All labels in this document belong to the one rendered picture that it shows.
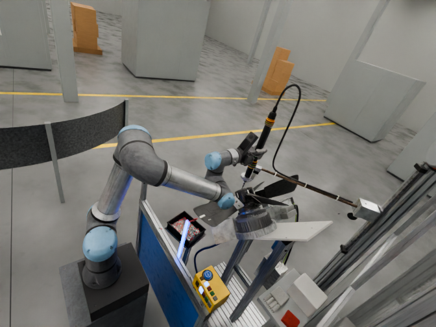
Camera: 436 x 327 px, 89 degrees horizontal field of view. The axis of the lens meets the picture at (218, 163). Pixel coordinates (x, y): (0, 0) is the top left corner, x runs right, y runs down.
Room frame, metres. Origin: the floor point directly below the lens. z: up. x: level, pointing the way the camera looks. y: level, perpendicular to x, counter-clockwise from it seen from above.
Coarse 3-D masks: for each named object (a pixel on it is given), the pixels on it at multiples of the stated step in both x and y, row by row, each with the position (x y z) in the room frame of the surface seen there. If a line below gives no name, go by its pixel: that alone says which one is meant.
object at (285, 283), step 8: (296, 272) 0.93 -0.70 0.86; (280, 280) 0.84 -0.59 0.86; (288, 280) 0.86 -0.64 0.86; (272, 288) 0.78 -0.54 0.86; (264, 296) 0.71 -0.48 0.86; (288, 296) 0.76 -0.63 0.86; (264, 304) 0.67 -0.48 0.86; (288, 304) 0.71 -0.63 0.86; (296, 304) 0.72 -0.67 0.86; (280, 312) 0.65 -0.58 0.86; (296, 312) 0.68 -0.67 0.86; (272, 320) 0.61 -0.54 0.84; (280, 320) 0.61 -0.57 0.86; (304, 320) 0.65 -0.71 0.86
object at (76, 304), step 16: (64, 272) 0.47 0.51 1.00; (64, 288) 0.41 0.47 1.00; (80, 288) 0.43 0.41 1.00; (80, 304) 0.37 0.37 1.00; (128, 304) 0.43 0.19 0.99; (144, 304) 0.48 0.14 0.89; (80, 320) 0.32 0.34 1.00; (96, 320) 0.34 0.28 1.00; (112, 320) 0.38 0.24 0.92; (128, 320) 0.43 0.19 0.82
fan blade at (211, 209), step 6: (204, 204) 0.99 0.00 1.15; (210, 204) 0.99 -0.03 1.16; (216, 204) 0.99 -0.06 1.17; (198, 210) 0.93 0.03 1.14; (204, 210) 0.93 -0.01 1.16; (210, 210) 0.93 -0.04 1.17; (216, 210) 0.94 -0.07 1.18; (222, 210) 0.95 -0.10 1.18; (228, 210) 0.96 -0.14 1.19; (234, 210) 0.97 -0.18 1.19; (198, 216) 0.88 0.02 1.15; (204, 216) 0.88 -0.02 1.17; (210, 216) 0.88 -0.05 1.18; (216, 216) 0.89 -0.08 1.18; (222, 216) 0.90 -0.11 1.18; (228, 216) 0.92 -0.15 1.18; (210, 222) 0.84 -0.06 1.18; (216, 222) 0.84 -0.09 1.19
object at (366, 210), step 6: (360, 198) 0.99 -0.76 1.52; (360, 204) 0.94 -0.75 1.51; (366, 204) 0.94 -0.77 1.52; (372, 204) 0.96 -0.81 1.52; (354, 210) 0.95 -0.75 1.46; (360, 210) 0.92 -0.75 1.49; (366, 210) 0.92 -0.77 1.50; (372, 210) 0.91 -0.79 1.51; (378, 210) 0.93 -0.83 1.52; (360, 216) 0.92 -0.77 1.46; (366, 216) 0.91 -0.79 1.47; (372, 216) 0.91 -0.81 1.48; (378, 216) 0.92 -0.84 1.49; (372, 222) 0.92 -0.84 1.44
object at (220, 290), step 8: (200, 272) 0.61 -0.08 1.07; (216, 272) 0.63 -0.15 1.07; (200, 280) 0.57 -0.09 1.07; (208, 280) 0.58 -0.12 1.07; (216, 280) 0.60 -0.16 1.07; (216, 288) 0.56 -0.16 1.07; (224, 288) 0.57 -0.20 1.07; (200, 296) 0.54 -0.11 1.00; (208, 296) 0.52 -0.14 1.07; (216, 296) 0.53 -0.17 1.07; (224, 296) 0.54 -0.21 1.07; (216, 304) 0.50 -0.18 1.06
